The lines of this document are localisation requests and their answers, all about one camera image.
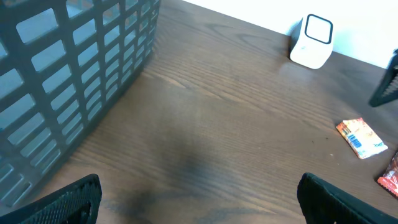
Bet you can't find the grey plastic basket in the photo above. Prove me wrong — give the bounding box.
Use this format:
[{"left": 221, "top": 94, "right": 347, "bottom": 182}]
[{"left": 1, "top": 0, "right": 160, "bottom": 213}]

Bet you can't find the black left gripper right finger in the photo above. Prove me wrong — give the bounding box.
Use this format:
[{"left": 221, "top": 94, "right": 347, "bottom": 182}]
[{"left": 297, "top": 172, "right": 397, "bottom": 224}]

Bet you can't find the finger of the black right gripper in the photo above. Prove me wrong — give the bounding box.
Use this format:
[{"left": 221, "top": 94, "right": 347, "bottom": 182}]
[{"left": 369, "top": 49, "right": 397, "bottom": 107}]

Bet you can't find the small orange box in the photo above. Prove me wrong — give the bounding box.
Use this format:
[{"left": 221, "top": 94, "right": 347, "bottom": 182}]
[{"left": 336, "top": 118, "right": 388, "bottom": 159}]

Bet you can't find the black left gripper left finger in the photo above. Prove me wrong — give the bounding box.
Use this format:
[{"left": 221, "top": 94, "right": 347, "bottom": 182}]
[{"left": 1, "top": 174, "right": 102, "bottom": 224}]

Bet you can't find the white barcode scanner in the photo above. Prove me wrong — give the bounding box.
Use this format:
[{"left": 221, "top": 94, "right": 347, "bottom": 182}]
[{"left": 289, "top": 14, "right": 334, "bottom": 69}]

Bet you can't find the orange chocolate bar wrapper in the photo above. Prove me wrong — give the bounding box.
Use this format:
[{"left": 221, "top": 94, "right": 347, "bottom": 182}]
[{"left": 377, "top": 153, "right": 398, "bottom": 197}]

